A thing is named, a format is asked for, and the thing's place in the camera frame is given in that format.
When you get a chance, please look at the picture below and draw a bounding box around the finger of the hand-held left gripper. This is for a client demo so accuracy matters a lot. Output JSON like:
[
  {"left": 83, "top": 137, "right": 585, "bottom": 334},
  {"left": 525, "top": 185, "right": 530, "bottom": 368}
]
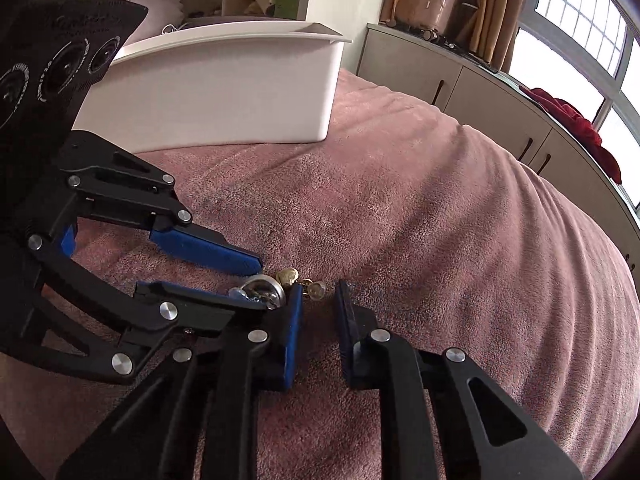
[
  {"left": 0, "top": 235, "right": 281, "bottom": 386},
  {"left": 45, "top": 130, "right": 263, "bottom": 277}
]

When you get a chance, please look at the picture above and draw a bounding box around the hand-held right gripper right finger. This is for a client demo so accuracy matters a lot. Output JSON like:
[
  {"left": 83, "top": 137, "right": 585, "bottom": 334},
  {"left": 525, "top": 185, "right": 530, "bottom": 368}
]
[{"left": 334, "top": 280, "right": 583, "bottom": 480}]

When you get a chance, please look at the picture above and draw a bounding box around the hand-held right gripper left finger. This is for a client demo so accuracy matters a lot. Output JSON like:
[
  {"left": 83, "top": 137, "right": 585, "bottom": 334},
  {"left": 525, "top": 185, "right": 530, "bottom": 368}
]
[{"left": 57, "top": 282, "right": 304, "bottom": 480}]

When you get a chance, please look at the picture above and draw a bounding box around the silver ring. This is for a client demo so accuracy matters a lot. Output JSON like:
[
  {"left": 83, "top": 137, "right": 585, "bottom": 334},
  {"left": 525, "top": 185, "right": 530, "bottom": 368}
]
[{"left": 228, "top": 275, "right": 288, "bottom": 310}]

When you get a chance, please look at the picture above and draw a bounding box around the white plastic storage box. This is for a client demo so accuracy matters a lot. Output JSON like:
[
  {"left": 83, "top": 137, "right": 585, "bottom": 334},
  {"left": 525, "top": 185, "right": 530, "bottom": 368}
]
[{"left": 72, "top": 20, "right": 353, "bottom": 153}]

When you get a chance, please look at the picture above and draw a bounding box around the printed white pillow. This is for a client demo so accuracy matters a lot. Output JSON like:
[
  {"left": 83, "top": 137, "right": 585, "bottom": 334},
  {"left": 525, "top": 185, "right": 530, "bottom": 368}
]
[{"left": 122, "top": 0, "right": 185, "bottom": 23}]

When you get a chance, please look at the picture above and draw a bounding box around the beige window cabinet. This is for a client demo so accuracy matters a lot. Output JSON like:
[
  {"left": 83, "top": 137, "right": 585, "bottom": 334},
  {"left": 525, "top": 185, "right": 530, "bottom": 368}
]
[{"left": 356, "top": 22, "right": 640, "bottom": 271}]

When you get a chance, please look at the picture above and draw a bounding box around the black object on sill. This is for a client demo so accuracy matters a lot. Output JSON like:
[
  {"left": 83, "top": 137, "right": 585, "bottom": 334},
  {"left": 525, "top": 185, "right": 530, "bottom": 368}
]
[{"left": 447, "top": 39, "right": 501, "bottom": 73}]

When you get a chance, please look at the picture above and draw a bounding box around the red cloth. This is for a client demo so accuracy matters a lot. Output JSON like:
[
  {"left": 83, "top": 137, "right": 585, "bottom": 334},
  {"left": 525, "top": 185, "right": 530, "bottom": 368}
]
[{"left": 520, "top": 87, "right": 623, "bottom": 184}]

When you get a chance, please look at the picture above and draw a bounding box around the brown curtain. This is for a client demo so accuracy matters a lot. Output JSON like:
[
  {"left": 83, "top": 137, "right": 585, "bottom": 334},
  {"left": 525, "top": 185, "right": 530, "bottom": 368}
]
[{"left": 380, "top": 0, "right": 548, "bottom": 73}]

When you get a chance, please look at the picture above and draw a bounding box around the bay window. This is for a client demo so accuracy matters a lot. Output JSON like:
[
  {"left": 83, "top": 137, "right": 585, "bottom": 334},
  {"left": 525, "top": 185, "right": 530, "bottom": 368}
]
[{"left": 500, "top": 0, "right": 640, "bottom": 211}]

